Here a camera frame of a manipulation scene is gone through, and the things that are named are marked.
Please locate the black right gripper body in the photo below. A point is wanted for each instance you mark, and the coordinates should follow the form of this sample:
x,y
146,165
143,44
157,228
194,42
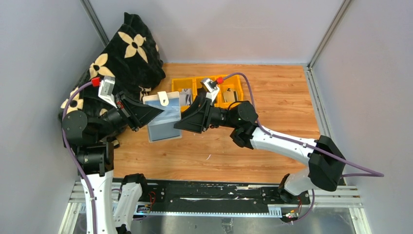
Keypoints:
x,y
208,113

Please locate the black floral plush blanket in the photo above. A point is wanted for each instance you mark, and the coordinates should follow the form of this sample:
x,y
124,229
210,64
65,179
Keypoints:
x,y
132,58

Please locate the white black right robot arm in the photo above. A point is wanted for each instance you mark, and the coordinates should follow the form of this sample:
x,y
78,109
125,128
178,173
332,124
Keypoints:
x,y
323,160

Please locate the card in right bin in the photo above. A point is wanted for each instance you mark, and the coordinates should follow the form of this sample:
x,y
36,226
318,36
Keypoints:
x,y
230,96

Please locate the beige leather card holder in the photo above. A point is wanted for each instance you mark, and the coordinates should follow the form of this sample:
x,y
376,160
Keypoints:
x,y
162,126

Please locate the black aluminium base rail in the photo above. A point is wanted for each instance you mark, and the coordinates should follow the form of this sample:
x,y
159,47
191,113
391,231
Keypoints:
x,y
226,199

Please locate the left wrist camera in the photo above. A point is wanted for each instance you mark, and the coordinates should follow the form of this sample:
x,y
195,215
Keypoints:
x,y
105,89

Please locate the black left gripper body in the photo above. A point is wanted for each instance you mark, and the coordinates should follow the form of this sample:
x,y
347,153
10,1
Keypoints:
x,y
124,110

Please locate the yellow bin right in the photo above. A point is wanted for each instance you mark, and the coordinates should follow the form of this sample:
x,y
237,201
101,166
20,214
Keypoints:
x,y
232,83

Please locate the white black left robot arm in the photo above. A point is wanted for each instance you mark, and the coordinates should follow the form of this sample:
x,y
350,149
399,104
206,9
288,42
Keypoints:
x,y
86,139

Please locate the yellow bin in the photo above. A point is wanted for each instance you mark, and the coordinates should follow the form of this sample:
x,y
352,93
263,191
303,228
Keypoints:
x,y
200,91
232,83
185,87

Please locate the yellow bin left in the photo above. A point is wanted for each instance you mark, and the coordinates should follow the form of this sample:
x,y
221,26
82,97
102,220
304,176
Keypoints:
x,y
185,87

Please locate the yellow bin middle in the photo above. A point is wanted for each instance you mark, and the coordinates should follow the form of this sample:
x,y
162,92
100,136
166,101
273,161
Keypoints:
x,y
200,91

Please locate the white cards in bin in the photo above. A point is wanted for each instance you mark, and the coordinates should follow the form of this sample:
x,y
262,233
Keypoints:
x,y
185,97

